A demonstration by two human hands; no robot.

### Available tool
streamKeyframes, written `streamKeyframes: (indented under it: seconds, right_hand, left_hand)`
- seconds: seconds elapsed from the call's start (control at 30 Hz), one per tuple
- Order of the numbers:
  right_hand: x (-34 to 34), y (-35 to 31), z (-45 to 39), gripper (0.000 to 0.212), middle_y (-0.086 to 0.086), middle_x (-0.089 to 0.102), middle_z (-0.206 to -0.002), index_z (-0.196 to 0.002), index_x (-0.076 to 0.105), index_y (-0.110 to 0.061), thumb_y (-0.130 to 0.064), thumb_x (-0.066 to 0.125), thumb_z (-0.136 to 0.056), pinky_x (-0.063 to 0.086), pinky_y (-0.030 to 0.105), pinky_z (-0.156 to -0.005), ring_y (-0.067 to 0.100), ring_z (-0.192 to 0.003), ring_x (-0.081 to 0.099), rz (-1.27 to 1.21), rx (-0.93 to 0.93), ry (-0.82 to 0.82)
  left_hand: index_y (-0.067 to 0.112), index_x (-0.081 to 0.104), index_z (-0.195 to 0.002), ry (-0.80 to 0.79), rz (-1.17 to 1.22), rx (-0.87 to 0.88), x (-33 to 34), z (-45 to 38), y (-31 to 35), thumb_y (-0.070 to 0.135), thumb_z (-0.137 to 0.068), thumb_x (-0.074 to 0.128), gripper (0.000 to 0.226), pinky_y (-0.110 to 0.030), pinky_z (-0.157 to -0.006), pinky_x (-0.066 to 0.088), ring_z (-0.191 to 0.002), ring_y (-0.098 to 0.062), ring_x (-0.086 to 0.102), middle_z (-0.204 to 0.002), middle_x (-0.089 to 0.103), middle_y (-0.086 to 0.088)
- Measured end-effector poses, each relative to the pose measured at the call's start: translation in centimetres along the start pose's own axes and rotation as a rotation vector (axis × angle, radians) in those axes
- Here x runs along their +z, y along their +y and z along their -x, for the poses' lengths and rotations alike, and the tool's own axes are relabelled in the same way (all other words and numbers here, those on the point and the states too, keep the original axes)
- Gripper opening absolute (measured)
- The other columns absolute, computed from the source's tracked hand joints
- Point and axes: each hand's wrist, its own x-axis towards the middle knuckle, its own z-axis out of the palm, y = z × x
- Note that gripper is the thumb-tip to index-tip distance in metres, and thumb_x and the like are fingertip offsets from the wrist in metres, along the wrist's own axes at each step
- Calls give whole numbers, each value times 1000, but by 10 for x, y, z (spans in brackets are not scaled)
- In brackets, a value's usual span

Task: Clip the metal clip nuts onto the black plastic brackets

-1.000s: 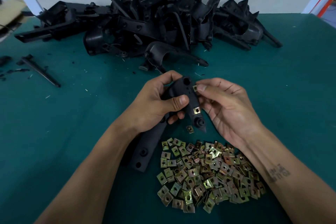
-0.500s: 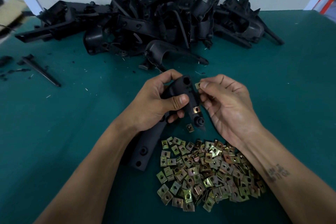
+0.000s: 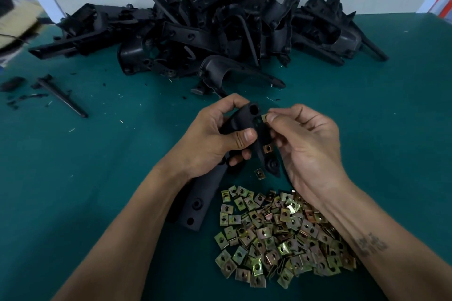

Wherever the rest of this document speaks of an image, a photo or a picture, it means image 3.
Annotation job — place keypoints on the pile of black plastic brackets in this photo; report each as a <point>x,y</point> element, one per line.
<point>212,26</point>

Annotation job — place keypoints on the pile of brass clip nuts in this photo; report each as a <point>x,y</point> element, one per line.
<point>282,237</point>

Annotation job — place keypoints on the small black plastic scrap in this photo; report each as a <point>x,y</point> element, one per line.
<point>12,84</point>

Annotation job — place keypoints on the black plastic bracket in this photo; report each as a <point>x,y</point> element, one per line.
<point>371,43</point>
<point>205,195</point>

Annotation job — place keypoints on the thin black plastic strip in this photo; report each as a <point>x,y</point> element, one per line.
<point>62,96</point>

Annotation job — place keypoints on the person's right hand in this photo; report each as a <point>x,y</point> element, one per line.
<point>311,152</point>

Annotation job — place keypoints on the green table cloth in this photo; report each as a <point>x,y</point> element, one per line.
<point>70,184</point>

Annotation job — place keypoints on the person's left forearm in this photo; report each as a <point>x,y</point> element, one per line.
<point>113,248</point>

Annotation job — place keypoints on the person's left hand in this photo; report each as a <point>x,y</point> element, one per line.
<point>201,145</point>

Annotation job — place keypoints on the person's right forearm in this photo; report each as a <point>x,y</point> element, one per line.
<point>395,248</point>

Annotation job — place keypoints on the brown cardboard piece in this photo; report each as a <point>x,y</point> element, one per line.
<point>18,22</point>

